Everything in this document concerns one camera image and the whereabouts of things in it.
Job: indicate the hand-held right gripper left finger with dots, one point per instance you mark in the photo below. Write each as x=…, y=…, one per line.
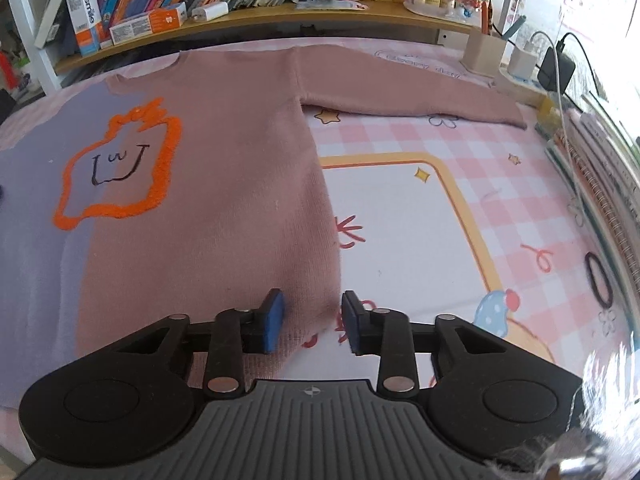
x=272, y=322

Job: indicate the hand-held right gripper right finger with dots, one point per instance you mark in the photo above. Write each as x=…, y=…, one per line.
x=350, y=322

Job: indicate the pink lilac sweater orange print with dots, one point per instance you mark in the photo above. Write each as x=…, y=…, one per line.
x=225, y=160

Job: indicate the pink checked printed desk mat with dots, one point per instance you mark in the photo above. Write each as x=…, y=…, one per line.
x=400, y=235

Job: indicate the fuzzy white sleeve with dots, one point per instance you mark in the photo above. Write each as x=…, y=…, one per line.
x=612, y=395

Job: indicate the beige power strip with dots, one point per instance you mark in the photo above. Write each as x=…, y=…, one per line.
x=520, y=89

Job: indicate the stack of notebooks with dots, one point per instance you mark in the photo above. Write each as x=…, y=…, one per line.
x=600, y=160

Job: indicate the beige pen holder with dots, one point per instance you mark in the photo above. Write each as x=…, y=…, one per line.
x=482, y=52

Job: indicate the wooden bookshelf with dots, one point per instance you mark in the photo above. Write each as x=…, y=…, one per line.
x=280, y=20

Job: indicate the white power adapter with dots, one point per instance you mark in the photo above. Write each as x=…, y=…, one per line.
x=525, y=62

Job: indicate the white charger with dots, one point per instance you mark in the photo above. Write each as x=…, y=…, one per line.
x=210, y=11

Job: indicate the black power adapter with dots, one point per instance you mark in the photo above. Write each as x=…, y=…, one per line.
x=556, y=72

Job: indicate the orange white box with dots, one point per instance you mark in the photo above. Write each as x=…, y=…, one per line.
x=150, y=22

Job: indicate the orange pencil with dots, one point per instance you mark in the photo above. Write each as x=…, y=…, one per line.
x=486, y=17

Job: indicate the teal pen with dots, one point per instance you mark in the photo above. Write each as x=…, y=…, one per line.
x=514, y=27

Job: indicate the blue white box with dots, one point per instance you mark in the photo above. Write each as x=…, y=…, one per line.
x=86, y=15

